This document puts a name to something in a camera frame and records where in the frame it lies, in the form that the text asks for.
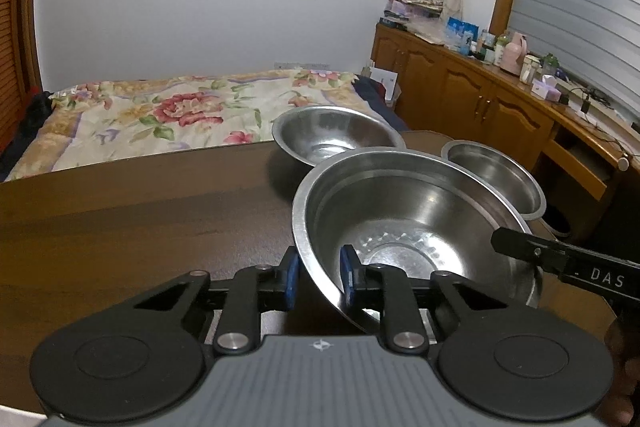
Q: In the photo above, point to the stack of folded cloths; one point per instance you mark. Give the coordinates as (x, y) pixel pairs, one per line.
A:
(410, 7)

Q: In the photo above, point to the pink tissue box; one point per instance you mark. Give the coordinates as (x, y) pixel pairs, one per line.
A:
(547, 89)

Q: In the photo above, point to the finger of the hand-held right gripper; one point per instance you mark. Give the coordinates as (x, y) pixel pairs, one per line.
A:
(525, 249)

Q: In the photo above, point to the pink thermos flask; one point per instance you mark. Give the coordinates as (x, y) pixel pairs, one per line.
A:
(515, 54)

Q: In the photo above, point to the small stainless steel bowl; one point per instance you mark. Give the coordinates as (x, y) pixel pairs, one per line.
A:
(500, 172)

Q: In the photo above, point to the dark clothing pile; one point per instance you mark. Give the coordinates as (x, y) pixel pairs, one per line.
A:
(25, 127)

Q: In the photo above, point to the wooden sideboard cabinet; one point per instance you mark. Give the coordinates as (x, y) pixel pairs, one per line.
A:
(450, 82)

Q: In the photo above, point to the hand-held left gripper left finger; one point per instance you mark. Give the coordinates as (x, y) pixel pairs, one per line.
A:
(289, 282)

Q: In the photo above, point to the cluster of cosmetic bottles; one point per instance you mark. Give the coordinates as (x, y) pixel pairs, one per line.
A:
(492, 47)

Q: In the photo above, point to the dark blue cloth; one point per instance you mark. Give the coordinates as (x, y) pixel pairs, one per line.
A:
(380, 107)

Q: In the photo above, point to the white paper box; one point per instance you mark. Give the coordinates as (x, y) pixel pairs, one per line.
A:
(386, 82)

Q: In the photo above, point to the wooden louvered wardrobe door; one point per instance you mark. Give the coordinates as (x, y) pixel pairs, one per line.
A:
(20, 7)

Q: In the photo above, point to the floral bed blanket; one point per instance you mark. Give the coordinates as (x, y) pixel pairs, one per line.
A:
(150, 117)

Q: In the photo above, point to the medium stainless steel bowl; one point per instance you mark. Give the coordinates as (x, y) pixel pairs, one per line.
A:
(330, 132)

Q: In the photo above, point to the clear plastic bag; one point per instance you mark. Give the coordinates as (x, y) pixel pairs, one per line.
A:
(430, 32)

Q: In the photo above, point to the person's right hand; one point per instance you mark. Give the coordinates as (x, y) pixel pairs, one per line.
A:
(625, 357)

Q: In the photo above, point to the large stainless steel bowl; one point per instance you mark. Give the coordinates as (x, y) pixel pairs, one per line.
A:
(425, 202)

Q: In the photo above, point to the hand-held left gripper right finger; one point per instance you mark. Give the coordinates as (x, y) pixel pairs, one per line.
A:
(347, 277)

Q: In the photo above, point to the blue printed box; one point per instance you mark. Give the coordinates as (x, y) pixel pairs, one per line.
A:
(461, 34)

